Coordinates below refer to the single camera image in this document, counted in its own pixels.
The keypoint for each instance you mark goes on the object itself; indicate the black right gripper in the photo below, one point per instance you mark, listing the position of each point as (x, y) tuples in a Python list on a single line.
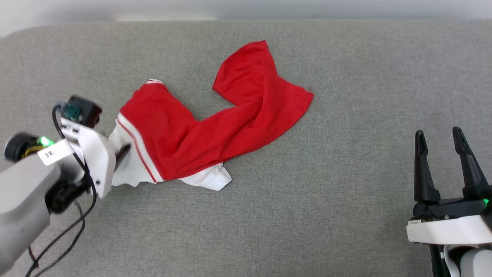
[(449, 209)]

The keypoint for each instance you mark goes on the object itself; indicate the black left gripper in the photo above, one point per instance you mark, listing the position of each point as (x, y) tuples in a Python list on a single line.
[(65, 194)]

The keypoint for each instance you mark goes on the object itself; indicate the red white sports jersey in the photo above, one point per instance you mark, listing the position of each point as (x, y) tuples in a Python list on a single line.
[(230, 127)]

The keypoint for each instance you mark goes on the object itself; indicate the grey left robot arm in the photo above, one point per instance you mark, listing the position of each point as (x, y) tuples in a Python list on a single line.
[(23, 204)]

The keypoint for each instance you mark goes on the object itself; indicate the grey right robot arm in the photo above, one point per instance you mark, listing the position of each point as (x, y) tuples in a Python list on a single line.
[(474, 263)]

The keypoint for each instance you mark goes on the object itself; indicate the grey fabric sofa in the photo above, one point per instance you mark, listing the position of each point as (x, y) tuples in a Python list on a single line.
[(307, 215)]

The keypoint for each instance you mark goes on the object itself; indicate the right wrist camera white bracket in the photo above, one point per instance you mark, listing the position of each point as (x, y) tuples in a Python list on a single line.
[(446, 231)]

